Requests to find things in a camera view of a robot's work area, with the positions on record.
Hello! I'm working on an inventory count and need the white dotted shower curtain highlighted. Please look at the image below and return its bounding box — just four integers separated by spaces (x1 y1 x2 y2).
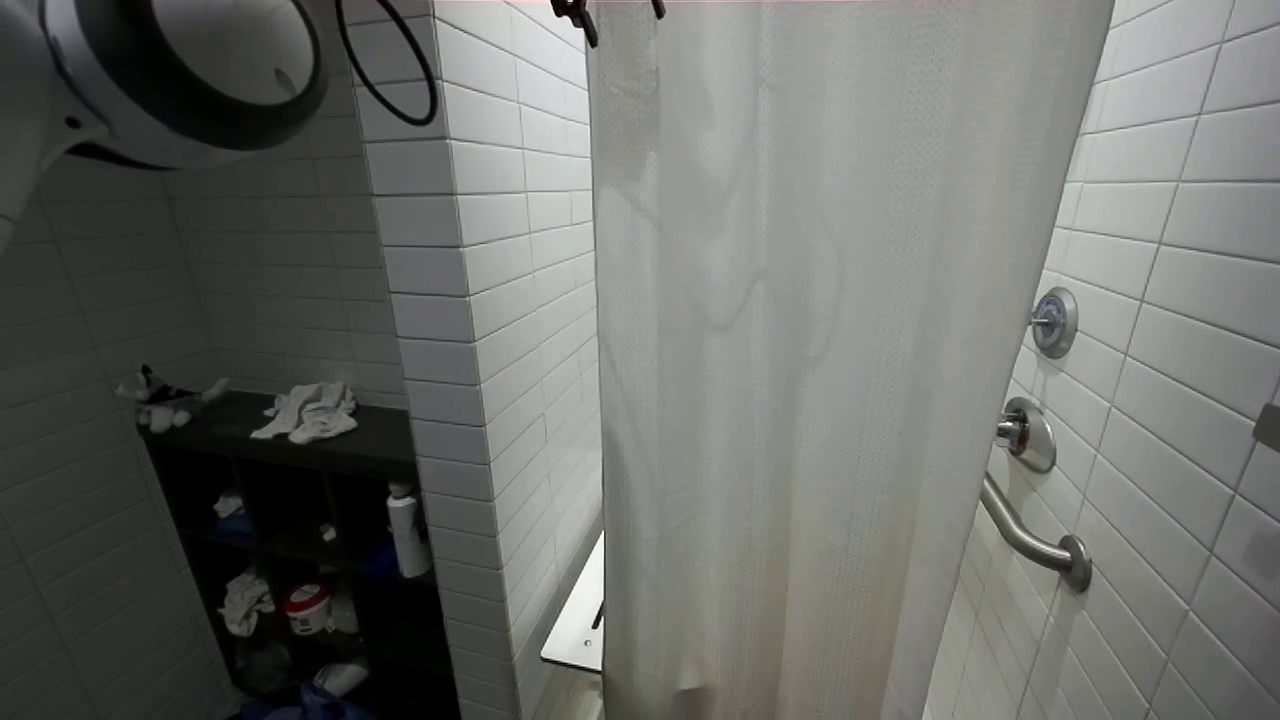
582 0 1122 720

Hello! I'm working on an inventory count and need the black shelf unit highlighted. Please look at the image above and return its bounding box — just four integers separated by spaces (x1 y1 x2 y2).
135 384 468 720

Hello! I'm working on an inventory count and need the white crumpled towel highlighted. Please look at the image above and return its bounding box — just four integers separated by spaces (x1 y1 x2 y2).
247 381 366 449

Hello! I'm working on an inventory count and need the angled metal grab bar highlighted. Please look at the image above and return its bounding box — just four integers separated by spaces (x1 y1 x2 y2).
975 391 1101 599

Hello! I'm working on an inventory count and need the small white crumpled cloth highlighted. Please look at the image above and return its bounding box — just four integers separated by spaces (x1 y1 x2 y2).
127 391 202 440

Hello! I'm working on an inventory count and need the blue and white item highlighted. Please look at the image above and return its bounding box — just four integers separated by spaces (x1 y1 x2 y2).
209 487 259 542

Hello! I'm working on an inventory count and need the white slotted shower seat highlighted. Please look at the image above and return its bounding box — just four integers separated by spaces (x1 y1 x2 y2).
535 526 614 680

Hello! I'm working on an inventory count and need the red and white container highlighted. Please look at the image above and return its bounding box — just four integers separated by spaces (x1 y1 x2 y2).
281 581 362 638

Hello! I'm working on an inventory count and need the white rag in shelf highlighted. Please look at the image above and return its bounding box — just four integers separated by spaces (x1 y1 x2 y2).
216 566 281 638

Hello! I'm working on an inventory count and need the white flat item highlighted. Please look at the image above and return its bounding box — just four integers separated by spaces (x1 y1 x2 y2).
307 654 371 698

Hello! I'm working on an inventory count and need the blue cloth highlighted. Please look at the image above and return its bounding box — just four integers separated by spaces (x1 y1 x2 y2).
256 680 385 720

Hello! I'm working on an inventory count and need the black camera cable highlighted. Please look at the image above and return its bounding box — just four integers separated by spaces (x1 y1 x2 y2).
334 0 443 130

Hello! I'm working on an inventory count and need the round metal wall flange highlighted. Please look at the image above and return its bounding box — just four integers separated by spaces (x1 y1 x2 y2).
1027 285 1086 365

